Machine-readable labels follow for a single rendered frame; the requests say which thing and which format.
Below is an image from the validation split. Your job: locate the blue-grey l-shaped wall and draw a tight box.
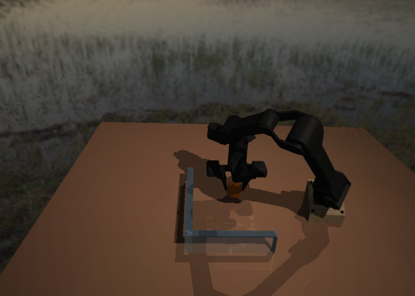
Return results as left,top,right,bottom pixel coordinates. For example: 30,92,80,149
185,168,278,253

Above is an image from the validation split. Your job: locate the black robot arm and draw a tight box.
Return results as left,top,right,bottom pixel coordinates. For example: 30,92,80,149
207,109,351,210

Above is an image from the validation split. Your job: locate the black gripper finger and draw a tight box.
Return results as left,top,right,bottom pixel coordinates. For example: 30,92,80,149
217,173,226,190
242,176,256,191

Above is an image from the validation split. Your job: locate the translucent orange ball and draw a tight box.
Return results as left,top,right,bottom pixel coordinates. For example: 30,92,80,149
226,191,243,199

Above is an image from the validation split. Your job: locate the orange-brown ball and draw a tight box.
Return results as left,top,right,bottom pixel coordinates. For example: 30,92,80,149
226,182,243,195

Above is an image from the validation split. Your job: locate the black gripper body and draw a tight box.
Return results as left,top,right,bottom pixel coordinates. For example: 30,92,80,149
206,150,267,177

